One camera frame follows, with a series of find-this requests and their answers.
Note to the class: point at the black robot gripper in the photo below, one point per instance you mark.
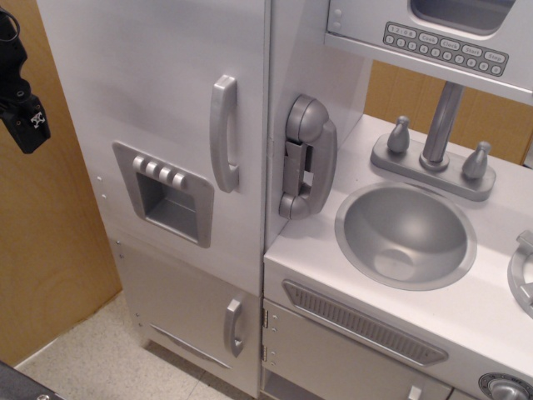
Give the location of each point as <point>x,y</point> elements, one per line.
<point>21,112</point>

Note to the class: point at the white fridge door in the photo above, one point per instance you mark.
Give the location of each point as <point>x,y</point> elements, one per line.
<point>141,73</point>

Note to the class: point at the silver fridge handle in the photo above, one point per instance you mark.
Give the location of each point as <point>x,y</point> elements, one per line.
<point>223,102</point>

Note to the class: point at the silver ice dispenser panel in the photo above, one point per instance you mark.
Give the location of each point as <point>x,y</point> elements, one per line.
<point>166,195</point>

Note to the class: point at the white lower freezer door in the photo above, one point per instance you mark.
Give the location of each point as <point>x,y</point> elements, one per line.
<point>182,308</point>

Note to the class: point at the black case corner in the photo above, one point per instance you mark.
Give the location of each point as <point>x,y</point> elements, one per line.
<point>17,386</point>

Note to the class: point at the white oven door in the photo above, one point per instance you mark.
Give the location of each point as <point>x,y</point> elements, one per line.
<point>305,360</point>

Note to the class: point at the silver toy faucet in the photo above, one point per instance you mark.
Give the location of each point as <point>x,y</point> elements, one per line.
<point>428,162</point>

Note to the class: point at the grey vent grille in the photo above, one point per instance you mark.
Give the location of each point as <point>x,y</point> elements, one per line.
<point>374,331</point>

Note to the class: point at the silver toy sink bowl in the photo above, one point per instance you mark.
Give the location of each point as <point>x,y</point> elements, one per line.
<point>406,237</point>

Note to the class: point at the white toy kitchen cabinet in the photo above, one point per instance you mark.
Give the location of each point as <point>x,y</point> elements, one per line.
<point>476,320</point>

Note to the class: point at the toy microwave with keypad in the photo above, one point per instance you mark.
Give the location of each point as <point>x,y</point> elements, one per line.
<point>485,45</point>

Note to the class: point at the brown cardboard backing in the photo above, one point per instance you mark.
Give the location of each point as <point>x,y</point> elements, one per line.
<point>505,124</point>

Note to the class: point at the silver stove burner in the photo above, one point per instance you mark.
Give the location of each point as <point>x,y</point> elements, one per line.
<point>520,289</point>

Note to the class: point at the silver stove knob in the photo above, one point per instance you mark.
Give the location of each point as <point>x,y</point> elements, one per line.
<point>500,386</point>

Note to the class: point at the grey toy wall phone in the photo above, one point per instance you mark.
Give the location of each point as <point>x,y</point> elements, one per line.
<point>310,159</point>

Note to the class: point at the silver lower door handle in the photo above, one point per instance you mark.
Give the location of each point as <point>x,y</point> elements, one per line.
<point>232,343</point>

